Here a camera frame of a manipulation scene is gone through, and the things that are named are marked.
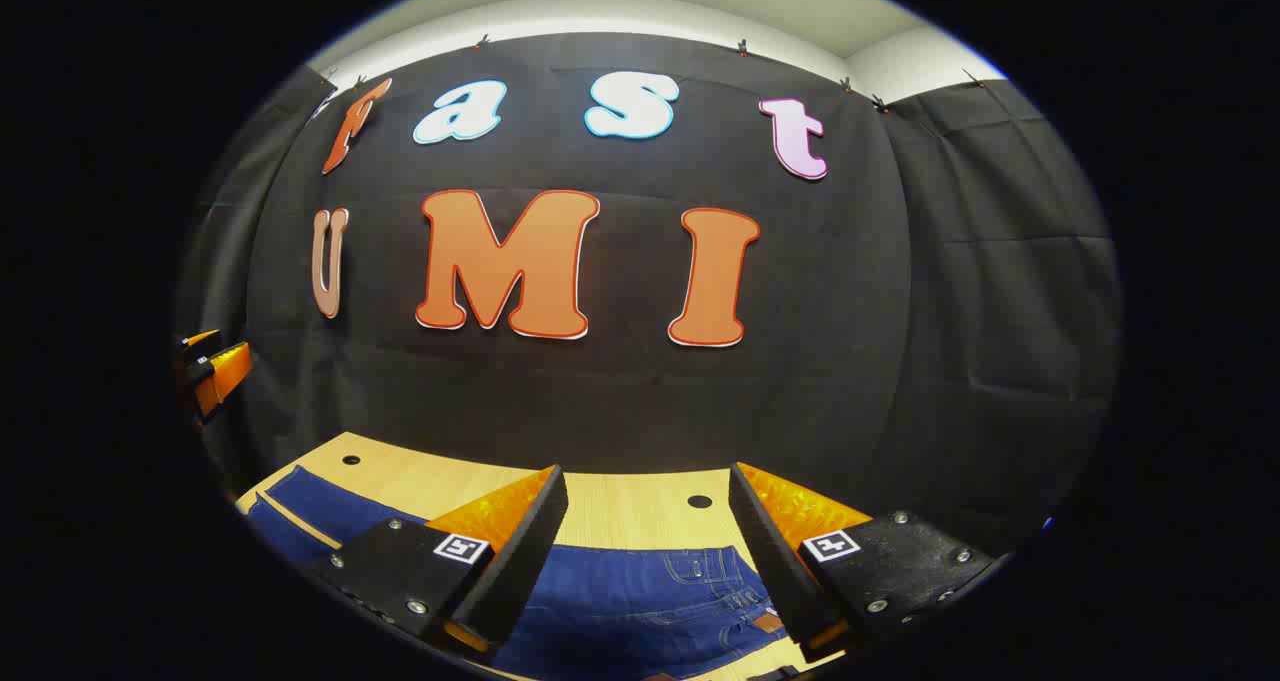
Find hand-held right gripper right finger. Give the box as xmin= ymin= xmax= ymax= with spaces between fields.
xmin=727 ymin=461 xmax=1006 ymax=664

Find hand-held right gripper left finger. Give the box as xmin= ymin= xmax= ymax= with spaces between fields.
xmin=305 ymin=464 xmax=570 ymax=657

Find blue denim jeans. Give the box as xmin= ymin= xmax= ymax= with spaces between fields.
xmin=245 ymin=466 xmax=801 ymax=681

